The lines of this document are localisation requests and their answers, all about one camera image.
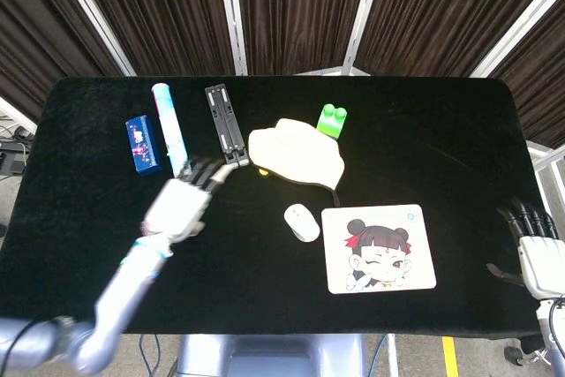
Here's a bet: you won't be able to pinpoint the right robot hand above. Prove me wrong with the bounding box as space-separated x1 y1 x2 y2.
485 195 565 301

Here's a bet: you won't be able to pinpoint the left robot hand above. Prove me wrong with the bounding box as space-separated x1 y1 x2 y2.
141 155 231 245

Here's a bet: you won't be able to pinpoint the white computer mouse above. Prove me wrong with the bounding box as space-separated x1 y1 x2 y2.
283 203 321 243

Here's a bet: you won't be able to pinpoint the cartoon girl mouse pad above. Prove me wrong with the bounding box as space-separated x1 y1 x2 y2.
320 203 438 295

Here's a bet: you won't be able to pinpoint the blue carton box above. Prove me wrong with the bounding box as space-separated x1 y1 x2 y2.
124 115 163 176

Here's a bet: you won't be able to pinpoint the white wrap roll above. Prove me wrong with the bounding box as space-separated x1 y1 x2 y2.
151 82 192 175

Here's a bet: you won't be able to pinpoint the black caster wheel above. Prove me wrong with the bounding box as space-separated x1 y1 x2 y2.
504 341 531 366

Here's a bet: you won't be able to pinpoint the black folding laptop stand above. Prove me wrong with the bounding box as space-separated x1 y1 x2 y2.
204 84 249 170

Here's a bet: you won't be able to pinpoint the cream cloth with black trim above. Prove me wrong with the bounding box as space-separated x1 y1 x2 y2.
247 117 346 207

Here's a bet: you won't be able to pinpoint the brown pleated curtain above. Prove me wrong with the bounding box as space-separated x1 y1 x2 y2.
0 0 125 123
65 0 236 77
352 0 565 78
489 0 565 149
233 0 374 77

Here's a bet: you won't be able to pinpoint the black velvet tablecloth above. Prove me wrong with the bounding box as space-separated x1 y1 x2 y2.
0 75 565 336

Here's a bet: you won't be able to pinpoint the grey robot torso base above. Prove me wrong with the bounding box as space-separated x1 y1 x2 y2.
176 333 367 377

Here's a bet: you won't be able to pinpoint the green toy brick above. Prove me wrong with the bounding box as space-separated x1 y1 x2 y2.
316 103 349 139

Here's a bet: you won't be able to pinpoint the blue floor cable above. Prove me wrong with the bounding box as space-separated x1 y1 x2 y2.
139 334 161 377

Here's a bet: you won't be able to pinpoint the tangled floor cables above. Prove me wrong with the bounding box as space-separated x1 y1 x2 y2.
0 117 35 176

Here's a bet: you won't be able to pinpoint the white frame post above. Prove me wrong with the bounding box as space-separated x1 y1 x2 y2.
470 0 565 79
215 0 248 77
47 0 137 77
342 0 389 77

